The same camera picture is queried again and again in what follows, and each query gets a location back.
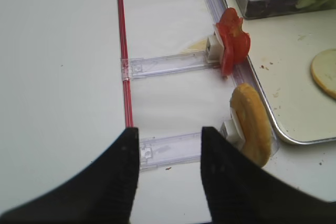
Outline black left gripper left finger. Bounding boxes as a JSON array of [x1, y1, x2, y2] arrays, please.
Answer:
[[1, 127, 139, 223]]

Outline tomato slices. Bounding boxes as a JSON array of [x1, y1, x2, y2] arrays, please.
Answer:
[[215, 7, 251, 77]]

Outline upright bun slice left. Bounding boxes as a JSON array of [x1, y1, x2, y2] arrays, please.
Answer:
[[230, 83, 272, 167]]

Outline clear pusher rail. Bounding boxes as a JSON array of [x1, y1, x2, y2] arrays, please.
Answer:
[[139, 109, 246, 171], [121, 35, 225, 80]]

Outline cream metal tray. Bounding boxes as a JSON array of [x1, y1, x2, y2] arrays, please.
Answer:
[[225, 0, 335, 144]]

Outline clear pusher rail lower left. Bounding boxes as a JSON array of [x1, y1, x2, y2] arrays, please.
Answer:
[[139, 109, 246, 171]]

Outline red strip left side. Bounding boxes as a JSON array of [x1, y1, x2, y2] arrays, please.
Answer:
[[117, 0, 134, 127]]

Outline bun bottom slice on tray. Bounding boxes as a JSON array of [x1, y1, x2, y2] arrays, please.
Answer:
[[310, 48, 335, 99]]

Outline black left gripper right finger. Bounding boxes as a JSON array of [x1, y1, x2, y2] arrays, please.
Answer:
[[201, 126, 335, 223]]

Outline clear long rail left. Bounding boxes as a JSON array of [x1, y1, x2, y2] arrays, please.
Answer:
[[205, 0, 262, 151]]

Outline clear pusher rail upper left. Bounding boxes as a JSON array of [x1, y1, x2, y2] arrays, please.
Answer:
[[121, 35, 225, 80]]

